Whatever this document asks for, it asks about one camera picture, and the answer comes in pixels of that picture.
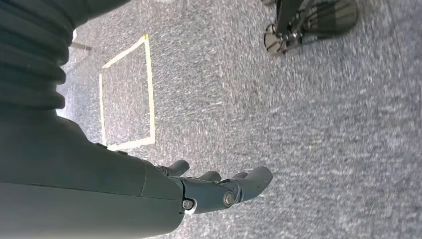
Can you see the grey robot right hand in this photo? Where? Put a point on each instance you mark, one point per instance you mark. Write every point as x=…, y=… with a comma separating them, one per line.
x=66, y=184

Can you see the yellow floor tape square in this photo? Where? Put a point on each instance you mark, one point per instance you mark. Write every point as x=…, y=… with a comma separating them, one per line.
x=132, y=144

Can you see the black robot right foot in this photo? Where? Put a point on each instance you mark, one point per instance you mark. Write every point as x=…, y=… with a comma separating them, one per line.
x=329, y=16

